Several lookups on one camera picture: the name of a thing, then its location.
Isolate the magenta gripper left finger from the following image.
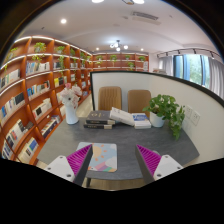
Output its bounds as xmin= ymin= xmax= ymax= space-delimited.
xmin=45 ymin=144 xmax=93 ymax=186

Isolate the white wall socket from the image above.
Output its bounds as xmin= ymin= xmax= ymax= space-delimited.
xmin=190 ymin=111 xmax=200 ymax=126

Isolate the ceiling chandelier lamp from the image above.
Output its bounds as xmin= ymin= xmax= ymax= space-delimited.
xmin=110 ymin=40 xmax=128 ymax=52

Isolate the potted green ivy plant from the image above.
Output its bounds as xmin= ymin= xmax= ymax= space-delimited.
xmin=143 ymin=94 xmax=185 ymax=140

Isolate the white leaning book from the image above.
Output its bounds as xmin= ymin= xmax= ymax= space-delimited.
xmin=110 ymin=107 xmax=134 ymax=126

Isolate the dark hardcover book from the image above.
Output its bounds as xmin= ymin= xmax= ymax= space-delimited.
xmin=86 ymin=110 xmax=115 ymax=125
xmin=83 ymin=124 xmax=112 ymax=130

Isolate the colourful patterned mouse pad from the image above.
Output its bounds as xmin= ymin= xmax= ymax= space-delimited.
xmin=77 ymin=142 xmax=118 ymax=172

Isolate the white partition panel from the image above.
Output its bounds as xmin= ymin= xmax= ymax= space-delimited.
xmin=90 ymin=71 xmax=224 ymax=163

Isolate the left tan chair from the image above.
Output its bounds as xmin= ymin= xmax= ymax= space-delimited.
xmin=98 ymin=86 xmax=122 ymax=111

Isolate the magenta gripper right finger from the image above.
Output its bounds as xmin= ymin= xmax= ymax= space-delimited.
xmin=135 ymin=145 xmax=182 ymax=184

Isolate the tan chair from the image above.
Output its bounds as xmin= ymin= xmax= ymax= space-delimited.
xmin=128 ymin=90 xmax=151 ymax=113
xmin=98 ymin=86 xmax=122 ymax=111

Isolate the dark hardcover book bottom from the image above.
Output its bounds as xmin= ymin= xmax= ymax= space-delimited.
xmin=83 ymin=124 xmax=112 ymax=130

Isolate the grey window curtain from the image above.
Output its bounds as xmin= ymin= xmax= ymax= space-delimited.
xmin=209 ymin=58 xmax=224 ymax=100

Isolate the right tan chair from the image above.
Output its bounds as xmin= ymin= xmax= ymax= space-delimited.
xmin=128 ymin=90 xmax=151 ymax=113

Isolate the white vase with flowers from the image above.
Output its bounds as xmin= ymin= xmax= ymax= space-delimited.
xmin=60 ymin=83 xmax=82 ymax=125

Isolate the orange wooden bookshelf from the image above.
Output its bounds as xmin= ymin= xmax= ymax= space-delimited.
xmin=0 ymin=35 xmax=93 ymax=164

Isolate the blue white book stack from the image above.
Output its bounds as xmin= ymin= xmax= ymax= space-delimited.
xmin=132 ymin=113 xmax=151 ymax=129

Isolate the dark hardcover book top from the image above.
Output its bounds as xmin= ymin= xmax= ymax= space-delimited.
xmin=86 ymin=110 xmax=115 ymax=125

